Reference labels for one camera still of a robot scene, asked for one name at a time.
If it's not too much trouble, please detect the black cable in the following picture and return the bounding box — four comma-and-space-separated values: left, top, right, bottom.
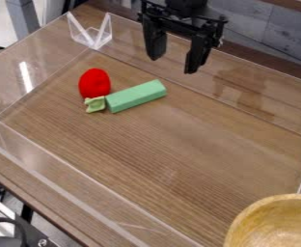
0, 217, 29, 247

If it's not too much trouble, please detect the wooden bowl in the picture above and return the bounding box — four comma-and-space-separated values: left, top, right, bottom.
222, 194, 301, 247

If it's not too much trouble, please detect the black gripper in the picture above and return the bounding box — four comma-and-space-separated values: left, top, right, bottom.
137, 0, 227, 74

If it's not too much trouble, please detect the black metal bracket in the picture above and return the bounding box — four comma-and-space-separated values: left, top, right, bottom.
15, 216, 58, 247

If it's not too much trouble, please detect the red plush strawberry fruit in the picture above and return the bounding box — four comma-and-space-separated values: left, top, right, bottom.
78, 68, 110, 113

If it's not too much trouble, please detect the clear acrylic tray enclosure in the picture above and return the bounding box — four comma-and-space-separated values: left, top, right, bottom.
0, 6, 301, 247

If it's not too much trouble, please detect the green rectangular block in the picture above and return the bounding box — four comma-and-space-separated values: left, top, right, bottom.
105, 79, 167, 113

